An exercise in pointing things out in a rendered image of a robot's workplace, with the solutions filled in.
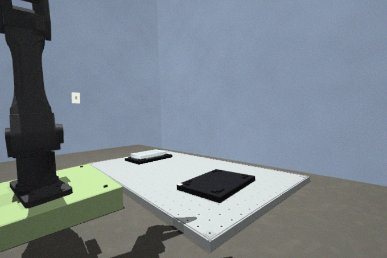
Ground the white perforated base plate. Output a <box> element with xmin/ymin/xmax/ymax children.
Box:
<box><xmin>88</xmin><ymin>151</ymin><xmax>310</xmax><ymax>252</ymax></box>

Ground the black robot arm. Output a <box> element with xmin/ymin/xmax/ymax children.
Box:
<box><xmin>0</xmin><ymin>0</ymin><xmax>73</xmax><ymax>208</ymax></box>

